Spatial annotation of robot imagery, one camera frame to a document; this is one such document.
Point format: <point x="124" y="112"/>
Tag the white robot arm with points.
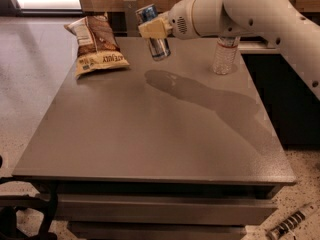
<point x="295" y="37"/>

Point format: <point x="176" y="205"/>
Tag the redbull can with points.
<point x="159" y="48"/>

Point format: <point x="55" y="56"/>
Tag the striped tube on floor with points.
<point x="289" y="224"/>

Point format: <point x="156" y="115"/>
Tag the grey table frame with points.
<point x="97" y="210"/>

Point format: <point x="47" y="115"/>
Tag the brown chips bag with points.
<point x="97" y="47"/>

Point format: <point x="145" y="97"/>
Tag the left metal bracket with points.
<point x="130" y="7"/>

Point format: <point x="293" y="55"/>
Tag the black chair base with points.
<point x="11" y="204"/>

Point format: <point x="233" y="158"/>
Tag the clear plastic water bottle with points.
<point x="225" y="52"/>

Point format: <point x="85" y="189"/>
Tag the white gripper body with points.
<point x="179" y="22"/>

